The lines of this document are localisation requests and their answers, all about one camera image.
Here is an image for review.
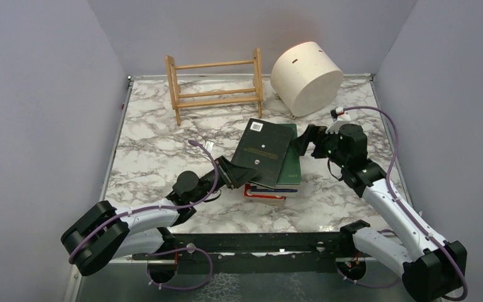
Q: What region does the dark green hardcover book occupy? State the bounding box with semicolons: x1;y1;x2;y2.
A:
231;118;297;188

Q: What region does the wooden dowel rack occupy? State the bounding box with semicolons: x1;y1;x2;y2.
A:
164;47;265;126

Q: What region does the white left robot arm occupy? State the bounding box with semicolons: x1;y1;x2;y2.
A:
60;156;258;276

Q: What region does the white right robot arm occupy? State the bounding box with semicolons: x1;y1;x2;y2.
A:
291;124;469;301

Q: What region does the red spine paperback book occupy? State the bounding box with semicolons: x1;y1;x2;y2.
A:
243;184;286;201

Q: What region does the blue cover paperback book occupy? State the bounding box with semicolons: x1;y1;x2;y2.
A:
251;184;301;196

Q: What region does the cream cylindrical lamp shade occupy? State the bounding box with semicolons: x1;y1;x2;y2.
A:
270;42;344;117

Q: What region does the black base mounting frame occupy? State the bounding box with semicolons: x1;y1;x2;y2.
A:
131;220;369;275

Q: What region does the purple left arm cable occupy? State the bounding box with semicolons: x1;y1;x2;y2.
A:
69;139;221;266

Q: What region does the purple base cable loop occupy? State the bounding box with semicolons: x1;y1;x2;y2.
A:
146;245;215;292

